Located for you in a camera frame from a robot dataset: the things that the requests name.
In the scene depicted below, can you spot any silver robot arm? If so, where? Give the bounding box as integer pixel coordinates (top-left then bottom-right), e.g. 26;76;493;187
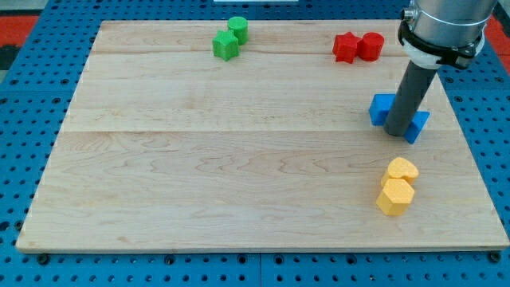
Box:
398;0;497;70

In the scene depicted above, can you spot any blue cube block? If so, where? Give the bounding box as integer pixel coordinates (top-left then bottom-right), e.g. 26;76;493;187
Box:
368;93;395;126

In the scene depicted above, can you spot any blue triangle block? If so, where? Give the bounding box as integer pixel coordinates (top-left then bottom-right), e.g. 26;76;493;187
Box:
403;111;430;144

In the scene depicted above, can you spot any wooden board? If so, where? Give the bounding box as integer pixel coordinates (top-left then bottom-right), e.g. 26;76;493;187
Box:
16;20;509;254

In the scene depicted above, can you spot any green star block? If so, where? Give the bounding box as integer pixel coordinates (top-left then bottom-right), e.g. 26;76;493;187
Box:
212;30;240;61

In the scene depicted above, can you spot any green cylinder block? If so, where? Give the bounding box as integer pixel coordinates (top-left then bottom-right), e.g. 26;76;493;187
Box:
227;16;249;45

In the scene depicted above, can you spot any red star block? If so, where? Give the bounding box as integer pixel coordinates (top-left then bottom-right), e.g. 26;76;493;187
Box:
331;32;362;64

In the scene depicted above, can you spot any yellow heart block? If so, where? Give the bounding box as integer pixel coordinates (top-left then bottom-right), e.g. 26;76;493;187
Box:
380;157;419;187

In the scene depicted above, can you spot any red cylinder block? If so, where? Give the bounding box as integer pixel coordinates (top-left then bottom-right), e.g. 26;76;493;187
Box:
357;32;385;61

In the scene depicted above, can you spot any yellow hexagon block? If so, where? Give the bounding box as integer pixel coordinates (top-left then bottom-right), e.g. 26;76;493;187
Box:
375;179;415;216

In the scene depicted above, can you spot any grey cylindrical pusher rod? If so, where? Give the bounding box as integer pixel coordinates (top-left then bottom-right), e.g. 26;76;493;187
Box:
383;61;437;136

